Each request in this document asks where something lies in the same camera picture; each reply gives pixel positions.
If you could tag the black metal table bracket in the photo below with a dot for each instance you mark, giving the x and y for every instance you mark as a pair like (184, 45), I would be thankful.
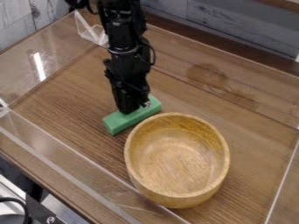
(40, 215)

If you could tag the clear acrylic corner bracket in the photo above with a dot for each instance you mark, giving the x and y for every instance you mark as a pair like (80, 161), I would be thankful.
(92, 33)

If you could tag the green rectangular block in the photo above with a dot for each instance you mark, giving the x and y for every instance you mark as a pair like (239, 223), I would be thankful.
(117, 122)

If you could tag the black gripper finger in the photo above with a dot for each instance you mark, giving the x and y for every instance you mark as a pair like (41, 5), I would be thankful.
(120, 98)
(139, 98)

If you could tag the clear acrylic tray walls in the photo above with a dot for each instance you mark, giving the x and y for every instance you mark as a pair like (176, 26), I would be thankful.
(56, 98)

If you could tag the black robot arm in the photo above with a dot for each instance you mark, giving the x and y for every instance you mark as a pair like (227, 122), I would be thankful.
(121, 19)

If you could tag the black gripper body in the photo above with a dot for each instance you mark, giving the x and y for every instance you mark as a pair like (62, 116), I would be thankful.
(128, 67)

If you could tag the brown wooden bowl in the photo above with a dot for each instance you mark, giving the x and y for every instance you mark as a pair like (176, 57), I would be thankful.
(176, 159)

